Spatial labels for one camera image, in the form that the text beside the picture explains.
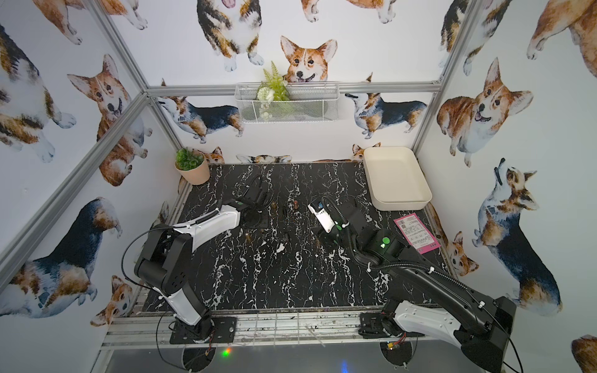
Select pink card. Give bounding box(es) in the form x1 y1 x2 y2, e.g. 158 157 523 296
394 213 440 254

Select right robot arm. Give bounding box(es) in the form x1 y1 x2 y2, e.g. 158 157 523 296
308 197 516 372

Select potted green plant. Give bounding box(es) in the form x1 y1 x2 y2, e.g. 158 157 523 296
175 149 210 186

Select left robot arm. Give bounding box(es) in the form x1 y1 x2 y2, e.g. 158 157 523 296
134 175 267 331

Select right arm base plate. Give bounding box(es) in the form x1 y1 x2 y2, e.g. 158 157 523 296
358 312 424 339

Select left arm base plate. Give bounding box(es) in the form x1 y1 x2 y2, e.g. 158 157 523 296
169 317 238 345

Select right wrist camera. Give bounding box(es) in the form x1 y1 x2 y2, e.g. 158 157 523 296
308 201 336 233

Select white wire basket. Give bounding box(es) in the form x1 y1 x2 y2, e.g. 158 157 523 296
234 82 340 124

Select green fern with white flower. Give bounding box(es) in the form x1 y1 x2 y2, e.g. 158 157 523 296
257 62 292 121

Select cream rectangular tray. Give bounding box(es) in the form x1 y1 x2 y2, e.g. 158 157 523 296
362 147 432 211

